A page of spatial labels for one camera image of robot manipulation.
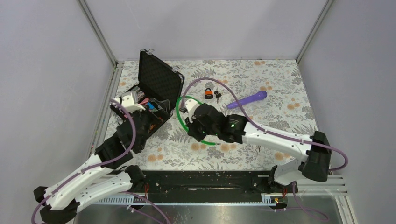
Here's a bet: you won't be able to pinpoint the orange black padlock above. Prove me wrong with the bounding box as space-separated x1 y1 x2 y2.
204 88 214 99

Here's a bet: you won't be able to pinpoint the black keys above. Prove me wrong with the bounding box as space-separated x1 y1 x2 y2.
214 91 222 104

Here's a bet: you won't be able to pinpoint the green cable lock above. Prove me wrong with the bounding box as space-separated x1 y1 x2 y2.
175 96 222 146

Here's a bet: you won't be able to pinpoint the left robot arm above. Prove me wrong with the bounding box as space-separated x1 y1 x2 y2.
31 99 164 224

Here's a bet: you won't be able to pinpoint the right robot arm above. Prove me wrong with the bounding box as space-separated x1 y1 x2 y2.
180 102 331 192

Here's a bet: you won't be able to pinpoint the blue round chip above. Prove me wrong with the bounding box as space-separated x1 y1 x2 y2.
147 102 156 111

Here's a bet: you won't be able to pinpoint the black poker chip case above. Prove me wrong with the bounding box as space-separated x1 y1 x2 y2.
119 49 184 116

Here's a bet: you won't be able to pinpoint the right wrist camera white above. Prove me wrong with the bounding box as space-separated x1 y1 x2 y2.
179 98 200 117

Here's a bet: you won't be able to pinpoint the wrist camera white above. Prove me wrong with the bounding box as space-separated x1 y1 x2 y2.
179 98 200 117
113 94 146 113

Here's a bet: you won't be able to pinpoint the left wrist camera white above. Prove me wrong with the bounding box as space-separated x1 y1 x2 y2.
113 94 146 113

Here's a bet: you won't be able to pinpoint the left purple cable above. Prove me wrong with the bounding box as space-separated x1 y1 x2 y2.
31 98 171 224

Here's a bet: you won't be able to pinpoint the purple cable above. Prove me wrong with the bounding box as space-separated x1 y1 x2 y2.
31 98 171 224
180 77 349 223

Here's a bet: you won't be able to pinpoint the purple cylindrical handle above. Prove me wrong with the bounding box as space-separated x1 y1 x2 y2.
226 91 268 109

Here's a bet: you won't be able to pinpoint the black mounting base plate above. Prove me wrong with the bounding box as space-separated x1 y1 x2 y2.
129 170 303 204

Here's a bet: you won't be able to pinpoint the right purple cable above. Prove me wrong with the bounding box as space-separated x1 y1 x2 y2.
180 77 349 223

